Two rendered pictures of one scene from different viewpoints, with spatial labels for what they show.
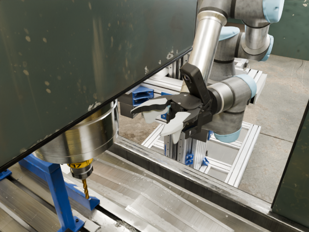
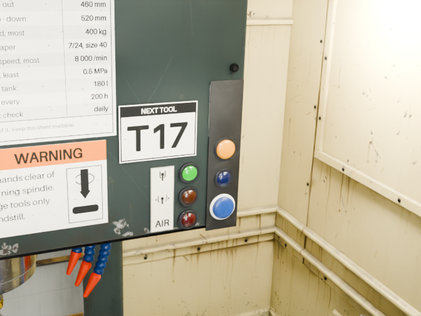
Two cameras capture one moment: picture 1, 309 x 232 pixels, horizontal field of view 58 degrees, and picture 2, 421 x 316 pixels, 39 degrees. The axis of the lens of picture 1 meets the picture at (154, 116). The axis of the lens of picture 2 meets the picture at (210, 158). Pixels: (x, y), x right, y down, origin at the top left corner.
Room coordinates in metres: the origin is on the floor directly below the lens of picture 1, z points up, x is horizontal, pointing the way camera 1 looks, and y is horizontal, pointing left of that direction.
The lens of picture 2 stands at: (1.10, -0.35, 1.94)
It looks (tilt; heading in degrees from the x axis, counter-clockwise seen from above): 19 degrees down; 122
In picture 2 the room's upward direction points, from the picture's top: 2 degrees clockwise
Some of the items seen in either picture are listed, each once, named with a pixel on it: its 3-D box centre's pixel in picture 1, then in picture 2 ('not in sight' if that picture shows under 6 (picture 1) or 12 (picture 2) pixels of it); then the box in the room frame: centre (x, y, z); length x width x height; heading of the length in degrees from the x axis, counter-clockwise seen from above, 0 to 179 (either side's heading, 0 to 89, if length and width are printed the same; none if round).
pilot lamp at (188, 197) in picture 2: not in sight; (188, 196); (0.71, 0.23, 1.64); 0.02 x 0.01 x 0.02; 56
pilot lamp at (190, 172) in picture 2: not in sight; (189, 173); (0.71, 0.23, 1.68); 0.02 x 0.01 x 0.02; 56
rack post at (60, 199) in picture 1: (61, 202); not in sight; (0.59, 0.30, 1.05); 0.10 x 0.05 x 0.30; 146
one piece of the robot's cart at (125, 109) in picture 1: (141, 96); not in sight; (1.53, 0.08, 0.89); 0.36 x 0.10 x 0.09; 151
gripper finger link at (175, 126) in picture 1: (175, 132); not in sight; (0.48, -0.04, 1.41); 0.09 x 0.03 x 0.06; 152
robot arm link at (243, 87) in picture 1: (234, 91); not in sight; (0.68, -0.22, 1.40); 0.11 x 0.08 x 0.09; 128
